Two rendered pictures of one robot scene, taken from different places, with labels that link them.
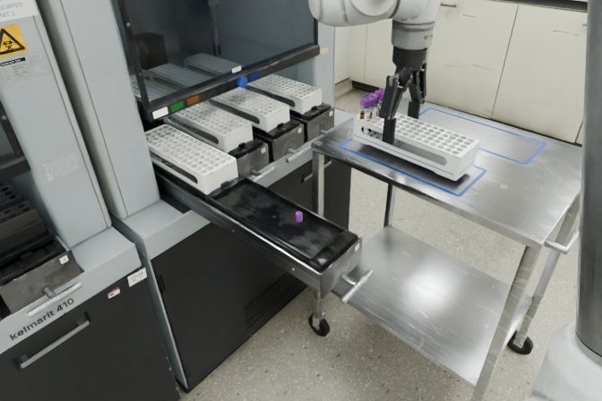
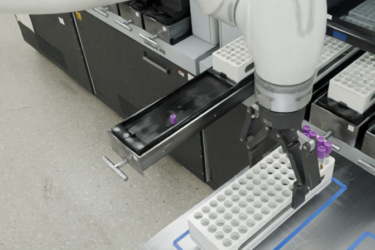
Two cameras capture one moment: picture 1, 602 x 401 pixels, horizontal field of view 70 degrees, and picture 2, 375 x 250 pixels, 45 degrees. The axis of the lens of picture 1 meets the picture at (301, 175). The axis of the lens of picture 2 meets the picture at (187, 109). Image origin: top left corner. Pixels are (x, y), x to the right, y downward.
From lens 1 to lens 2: 123 cm
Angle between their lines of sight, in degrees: 75
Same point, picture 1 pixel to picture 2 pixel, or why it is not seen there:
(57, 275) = (161, 33)
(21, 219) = not seen: outside the picture
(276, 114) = (342, 90)
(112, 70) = not seen: outside the picture
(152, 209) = not seen: hidden behind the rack
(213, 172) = (217, 58)
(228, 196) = (214, 82)
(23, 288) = (150, 24)
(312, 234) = (153, 129)
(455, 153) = (202, 219)
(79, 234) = (197, 31)
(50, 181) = not seen: outside the picture
